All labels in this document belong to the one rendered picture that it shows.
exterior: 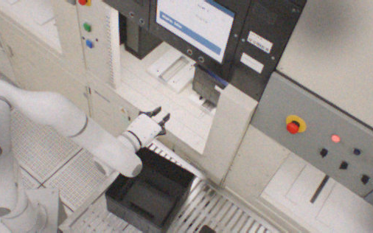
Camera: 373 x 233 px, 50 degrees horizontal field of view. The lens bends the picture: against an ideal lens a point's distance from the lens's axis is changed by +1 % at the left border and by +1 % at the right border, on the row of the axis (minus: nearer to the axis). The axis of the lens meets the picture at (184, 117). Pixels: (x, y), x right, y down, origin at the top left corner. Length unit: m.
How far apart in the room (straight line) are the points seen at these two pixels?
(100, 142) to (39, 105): 0.26
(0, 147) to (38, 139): 1.80
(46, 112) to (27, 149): 1.79
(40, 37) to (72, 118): 1.20
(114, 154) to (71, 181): 1.46
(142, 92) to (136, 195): 0.51
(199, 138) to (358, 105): 0.87
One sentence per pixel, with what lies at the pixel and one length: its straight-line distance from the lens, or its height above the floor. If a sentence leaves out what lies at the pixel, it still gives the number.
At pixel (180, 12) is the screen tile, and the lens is 1.32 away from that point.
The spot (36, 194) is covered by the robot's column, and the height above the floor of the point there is 0.76.
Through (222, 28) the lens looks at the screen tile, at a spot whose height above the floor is 1.61.
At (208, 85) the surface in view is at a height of 1.05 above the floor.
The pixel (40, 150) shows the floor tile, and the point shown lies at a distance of 2.86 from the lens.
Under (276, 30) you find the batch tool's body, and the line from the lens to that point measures 1.14.
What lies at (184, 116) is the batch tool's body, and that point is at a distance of 1.90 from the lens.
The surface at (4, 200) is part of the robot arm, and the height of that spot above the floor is 1.17.
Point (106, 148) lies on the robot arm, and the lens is 1.27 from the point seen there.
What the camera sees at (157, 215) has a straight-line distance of 1.77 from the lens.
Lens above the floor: 2.43
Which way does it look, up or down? 55 degrees down
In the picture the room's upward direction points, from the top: 11 degrees clockwise
